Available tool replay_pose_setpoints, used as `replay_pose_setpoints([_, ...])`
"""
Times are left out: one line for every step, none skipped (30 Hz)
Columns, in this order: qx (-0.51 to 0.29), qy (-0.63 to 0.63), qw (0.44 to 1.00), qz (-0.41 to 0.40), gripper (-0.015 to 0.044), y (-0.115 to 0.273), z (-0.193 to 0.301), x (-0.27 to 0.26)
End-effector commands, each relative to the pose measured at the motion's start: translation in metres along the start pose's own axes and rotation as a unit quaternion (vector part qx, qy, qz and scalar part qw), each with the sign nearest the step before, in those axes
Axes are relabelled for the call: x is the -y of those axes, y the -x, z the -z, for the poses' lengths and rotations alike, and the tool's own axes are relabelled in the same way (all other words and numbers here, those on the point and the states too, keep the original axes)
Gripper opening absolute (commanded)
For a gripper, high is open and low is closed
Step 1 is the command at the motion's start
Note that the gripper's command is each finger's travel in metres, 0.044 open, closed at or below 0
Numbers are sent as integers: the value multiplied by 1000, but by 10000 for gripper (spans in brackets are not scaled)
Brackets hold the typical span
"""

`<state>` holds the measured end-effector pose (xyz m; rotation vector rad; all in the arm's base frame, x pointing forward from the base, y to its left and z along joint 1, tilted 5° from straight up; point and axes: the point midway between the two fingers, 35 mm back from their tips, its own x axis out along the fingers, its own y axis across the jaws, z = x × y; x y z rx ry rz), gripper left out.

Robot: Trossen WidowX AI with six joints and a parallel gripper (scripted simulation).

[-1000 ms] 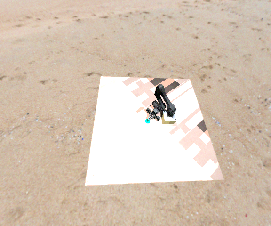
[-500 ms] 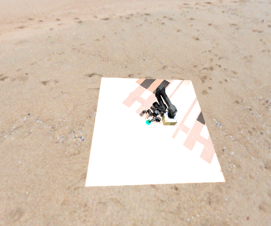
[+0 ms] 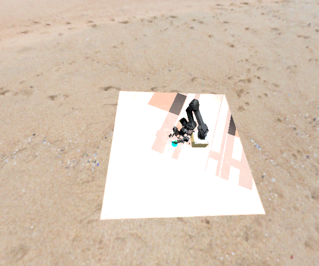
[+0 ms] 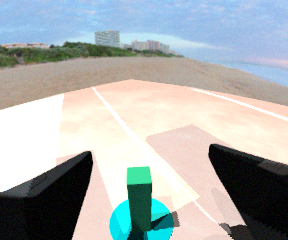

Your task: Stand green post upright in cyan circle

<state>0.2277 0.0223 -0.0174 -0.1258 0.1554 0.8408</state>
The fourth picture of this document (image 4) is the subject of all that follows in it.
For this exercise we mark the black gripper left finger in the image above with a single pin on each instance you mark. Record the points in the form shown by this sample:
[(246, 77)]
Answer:
[(47, 207)]

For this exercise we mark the cyan circle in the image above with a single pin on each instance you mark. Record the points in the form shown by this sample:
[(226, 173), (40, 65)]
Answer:
[(161, 224)]

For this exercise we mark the green rectangular post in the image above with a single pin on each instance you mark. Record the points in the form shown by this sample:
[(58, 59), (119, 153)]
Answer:
[(139, 193)]

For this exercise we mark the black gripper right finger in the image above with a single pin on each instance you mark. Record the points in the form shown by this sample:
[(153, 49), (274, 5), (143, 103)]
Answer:
[(258, 187)]

